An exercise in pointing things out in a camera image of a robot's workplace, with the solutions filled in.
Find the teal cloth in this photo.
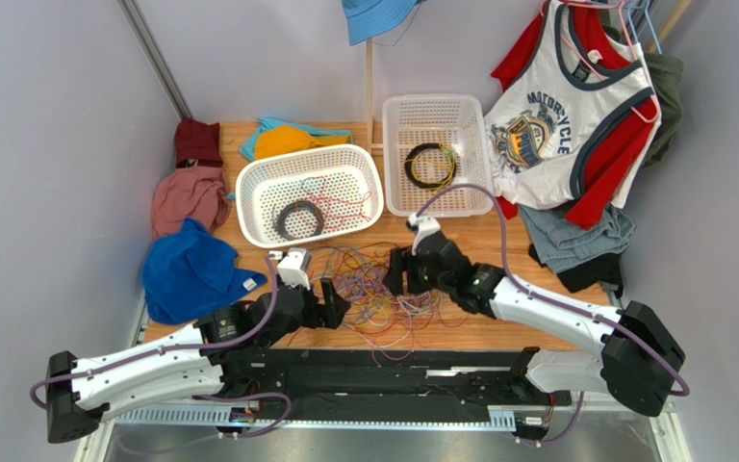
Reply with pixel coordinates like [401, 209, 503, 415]
[240, 117, 353, 162]

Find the red shirt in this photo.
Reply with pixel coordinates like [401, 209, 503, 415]
[490, 3, 659, 231]

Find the rounded white plastic basket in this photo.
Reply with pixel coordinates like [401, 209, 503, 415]
[234, 144, 384, 249]

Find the light blue bucket hat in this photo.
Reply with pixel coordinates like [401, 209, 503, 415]
[341, 0, 422, 46]

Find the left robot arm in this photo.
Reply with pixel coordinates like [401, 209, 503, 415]
[39, 278, 351, 444]

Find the metal corner rail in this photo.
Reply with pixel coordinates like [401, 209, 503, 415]
[116, 0, 192, 119]

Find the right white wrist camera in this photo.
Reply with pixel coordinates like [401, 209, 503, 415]
[406, 213, 441, 255]

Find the pink cloth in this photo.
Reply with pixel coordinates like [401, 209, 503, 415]
[150, 166, 230, 240]

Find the blue cloth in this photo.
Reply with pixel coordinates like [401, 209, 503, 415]
[141, 218, 268, 325]

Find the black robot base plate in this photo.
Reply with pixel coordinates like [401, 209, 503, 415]
[220, 348, 576, 422]

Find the aluminium slotted rail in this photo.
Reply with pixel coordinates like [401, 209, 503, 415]
[115, 401, 517, 432]

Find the rectangular white plastic basket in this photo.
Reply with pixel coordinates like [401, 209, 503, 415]
[382, 94, 493, 218]

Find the dark green garment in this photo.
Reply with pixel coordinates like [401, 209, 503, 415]
[596, 52, 684, 168]

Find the colourful wire pile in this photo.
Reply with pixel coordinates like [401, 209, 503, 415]
[286, 242, 467, 368]

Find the maroon cloth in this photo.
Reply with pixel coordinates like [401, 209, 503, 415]
[174, 118, 223, 168]

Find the red wire in basket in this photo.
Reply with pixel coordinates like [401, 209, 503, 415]
[298, 175, 376, 233]

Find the white motorcycle tank top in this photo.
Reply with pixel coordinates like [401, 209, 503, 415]
[483, 0, 662, 212]

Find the grey coiled cable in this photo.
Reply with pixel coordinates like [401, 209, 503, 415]
[273, 199, 326, 243]

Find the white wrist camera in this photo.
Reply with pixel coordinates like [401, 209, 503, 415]
[406, 213, 441, 255]
[268, 247, 313, 290]

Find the black coiled cable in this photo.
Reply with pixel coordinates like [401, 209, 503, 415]
[403, 142, 458, 191]

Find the black garment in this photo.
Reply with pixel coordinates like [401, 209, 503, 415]
[553, 253, 624, 296]

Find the orange cloth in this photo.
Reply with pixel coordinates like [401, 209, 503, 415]
[254, 125, 352, 160]

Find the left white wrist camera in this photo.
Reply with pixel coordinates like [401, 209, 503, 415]
[268, 247, 313, 290]

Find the wooden rack pole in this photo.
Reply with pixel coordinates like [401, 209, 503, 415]
[644, 0, 694, 52]

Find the grey denim garment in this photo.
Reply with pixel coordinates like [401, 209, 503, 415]
[518, 205, 637, 273]

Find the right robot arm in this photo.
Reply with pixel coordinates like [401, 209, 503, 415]
[383, 232, 688, 417]

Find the yellow wire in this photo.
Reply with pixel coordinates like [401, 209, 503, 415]
[404, 141, 460, 193]

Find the pink clothes hanger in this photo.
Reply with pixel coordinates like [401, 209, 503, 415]
[540, 1, 662, 128]

